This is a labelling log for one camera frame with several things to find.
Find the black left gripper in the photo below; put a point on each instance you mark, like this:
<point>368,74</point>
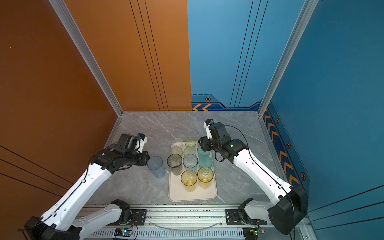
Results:
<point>145,156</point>

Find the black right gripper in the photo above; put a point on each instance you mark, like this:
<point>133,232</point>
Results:
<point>204,141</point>

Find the teal frosted glass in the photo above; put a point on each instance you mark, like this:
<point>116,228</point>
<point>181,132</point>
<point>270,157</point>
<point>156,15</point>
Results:
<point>202,153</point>
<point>205,161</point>

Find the blue grey glass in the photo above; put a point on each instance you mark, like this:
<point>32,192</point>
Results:
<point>190,162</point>
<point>156,166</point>

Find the amber glass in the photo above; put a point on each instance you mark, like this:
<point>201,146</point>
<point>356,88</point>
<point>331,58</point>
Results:
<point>205,177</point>
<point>189,180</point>

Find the bright green glass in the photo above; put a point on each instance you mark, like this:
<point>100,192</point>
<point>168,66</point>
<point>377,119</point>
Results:
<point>190,142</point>

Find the pale green frosted glass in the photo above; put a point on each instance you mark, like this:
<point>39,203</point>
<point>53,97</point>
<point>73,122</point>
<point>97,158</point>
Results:
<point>176,150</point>

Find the dark grey glass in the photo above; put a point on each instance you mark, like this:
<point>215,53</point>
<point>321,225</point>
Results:
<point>175,162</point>

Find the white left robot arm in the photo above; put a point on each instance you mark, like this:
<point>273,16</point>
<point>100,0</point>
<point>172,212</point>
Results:
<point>60,222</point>

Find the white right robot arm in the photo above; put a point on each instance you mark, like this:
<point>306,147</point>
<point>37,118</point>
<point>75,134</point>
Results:
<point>288,205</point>

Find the cream plastic tray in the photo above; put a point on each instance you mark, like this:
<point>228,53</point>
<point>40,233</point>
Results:
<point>177,192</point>

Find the left green circuit board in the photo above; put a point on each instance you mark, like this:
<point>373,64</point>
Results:
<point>123,233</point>

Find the green circuit board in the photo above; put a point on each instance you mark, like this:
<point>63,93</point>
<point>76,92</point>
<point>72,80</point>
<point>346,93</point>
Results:
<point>123,233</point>
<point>252,234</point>

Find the right green circuit board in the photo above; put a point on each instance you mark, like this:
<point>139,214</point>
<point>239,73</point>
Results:
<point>252,234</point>

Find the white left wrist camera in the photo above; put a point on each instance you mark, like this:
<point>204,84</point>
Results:
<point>141,141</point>

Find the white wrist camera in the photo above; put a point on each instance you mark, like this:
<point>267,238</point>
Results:
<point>141,141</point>
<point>207,124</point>

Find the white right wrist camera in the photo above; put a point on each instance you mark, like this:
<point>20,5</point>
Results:
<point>207,124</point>

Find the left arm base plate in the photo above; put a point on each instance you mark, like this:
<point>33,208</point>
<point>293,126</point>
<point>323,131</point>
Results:
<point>138,217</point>

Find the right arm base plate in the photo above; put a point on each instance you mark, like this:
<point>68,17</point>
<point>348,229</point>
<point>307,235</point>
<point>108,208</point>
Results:
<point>239,217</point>

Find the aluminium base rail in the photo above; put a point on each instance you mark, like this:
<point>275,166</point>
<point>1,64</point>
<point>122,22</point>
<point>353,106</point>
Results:
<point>197,222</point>

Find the aluminium corner post left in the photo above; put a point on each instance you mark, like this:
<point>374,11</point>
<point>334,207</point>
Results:
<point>74,32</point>

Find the aluminium corner post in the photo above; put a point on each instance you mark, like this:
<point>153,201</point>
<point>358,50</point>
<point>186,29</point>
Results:
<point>74,32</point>
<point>295,36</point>

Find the aluminium corner post right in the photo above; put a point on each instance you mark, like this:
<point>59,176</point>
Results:
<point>295,36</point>

